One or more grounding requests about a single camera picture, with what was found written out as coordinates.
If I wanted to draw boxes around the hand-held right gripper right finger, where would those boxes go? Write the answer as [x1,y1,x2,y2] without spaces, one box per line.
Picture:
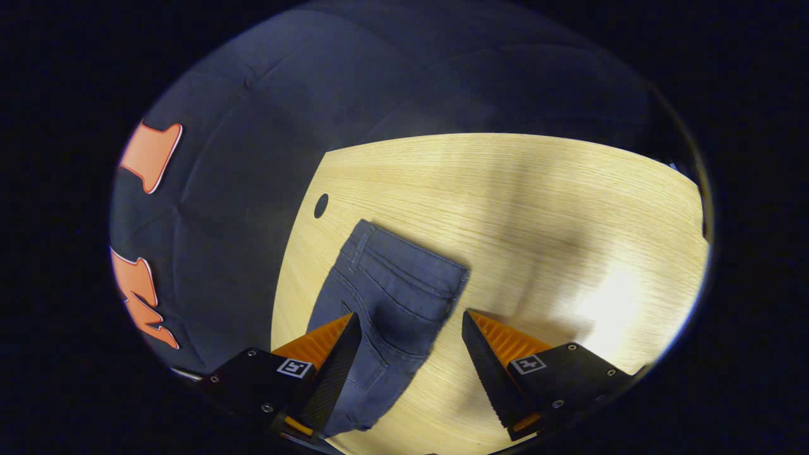
[461,310,635,442]

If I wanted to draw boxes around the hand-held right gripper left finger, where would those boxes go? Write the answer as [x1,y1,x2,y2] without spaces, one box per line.
[202,312,362,440]

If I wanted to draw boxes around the dark blue jeans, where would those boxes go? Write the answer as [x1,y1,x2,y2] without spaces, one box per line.
[307,219,471,438]

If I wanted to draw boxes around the black backdrop cloth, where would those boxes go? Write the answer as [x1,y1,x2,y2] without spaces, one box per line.
[111,0,703,375]

